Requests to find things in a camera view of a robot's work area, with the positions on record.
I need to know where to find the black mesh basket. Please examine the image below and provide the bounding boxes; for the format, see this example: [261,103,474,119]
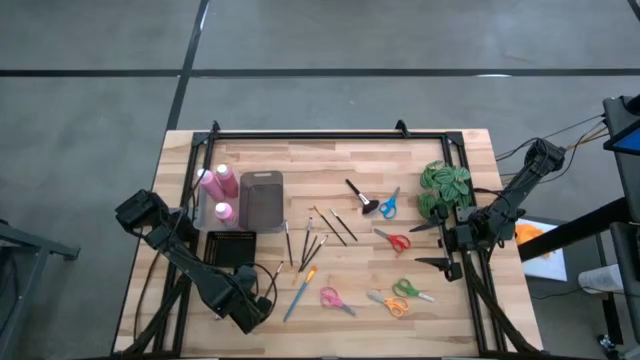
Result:
[203,230,258,269]

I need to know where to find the pink scissors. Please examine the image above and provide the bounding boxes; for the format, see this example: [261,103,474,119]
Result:
[319,286,357,318]

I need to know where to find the red scissors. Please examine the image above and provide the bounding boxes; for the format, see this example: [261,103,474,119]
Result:
[372,227,412,254]

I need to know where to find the yellow floor cable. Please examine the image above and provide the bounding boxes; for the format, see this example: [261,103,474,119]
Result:
[499,127,610,177]

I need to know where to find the orange cloth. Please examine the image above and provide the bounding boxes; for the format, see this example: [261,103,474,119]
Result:
[513,223,551,259]

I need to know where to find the dark pink paint bottle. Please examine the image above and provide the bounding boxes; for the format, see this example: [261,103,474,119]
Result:
[215,163,241,199]

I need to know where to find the green striped potted plant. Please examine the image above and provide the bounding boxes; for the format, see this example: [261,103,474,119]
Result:
[417,159,474,221]

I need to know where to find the clear plastic bin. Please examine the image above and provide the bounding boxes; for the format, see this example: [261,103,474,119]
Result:
[192,170,242,232]

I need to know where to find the smoky grey plastic bin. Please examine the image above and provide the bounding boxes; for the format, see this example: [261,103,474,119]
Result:
[238,170,286,235]

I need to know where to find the black metal bar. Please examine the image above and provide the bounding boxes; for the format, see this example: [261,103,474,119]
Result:
[517,196,632,263]

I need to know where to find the white paper towel roll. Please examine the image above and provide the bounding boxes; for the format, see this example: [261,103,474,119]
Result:
[578,263,625,295]

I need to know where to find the orange scissors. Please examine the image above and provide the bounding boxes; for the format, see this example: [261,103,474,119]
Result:
[366,290,410,319]

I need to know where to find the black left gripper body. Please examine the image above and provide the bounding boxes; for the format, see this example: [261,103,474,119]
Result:
[214,272,266,326]

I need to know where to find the grey metal table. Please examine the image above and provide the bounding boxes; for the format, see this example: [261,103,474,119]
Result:
[0,218,81,360]

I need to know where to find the white board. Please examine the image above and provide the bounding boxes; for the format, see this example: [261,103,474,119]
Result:
[513,217,569,283]

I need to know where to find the thin black paintbrush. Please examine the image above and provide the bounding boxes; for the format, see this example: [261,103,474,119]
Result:
[283,219,295,268]
[297,235,319,274]
[303,233,328,275]
[329,207,359,243]
[263,260,286,301]
[300,215,314,263]
[311,205,349,248]

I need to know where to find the blue handled paintbrush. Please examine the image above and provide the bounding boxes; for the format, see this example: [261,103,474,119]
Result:
[282,264,320,324]

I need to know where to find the blue scissors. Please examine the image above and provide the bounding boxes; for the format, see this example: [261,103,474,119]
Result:
[377,186,402,221]

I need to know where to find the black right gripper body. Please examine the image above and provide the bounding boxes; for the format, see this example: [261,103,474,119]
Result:
[439,207,489,283]

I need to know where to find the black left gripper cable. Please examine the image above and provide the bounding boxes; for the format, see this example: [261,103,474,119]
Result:
[244,262,279,314]

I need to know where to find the thin black floor cable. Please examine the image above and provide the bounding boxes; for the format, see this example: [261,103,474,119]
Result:
[495,114,606,160]

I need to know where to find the blue screen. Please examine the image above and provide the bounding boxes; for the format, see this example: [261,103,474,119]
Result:
[603,119,640,156]

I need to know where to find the black powder brush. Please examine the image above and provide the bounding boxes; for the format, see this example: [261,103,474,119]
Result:
[344,178,381,216]

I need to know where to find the black equipment stand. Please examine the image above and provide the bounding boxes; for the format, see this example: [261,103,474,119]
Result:
[601,93,640,351]

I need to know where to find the green scissors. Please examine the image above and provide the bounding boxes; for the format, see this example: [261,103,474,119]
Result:
[391,278,436,303]

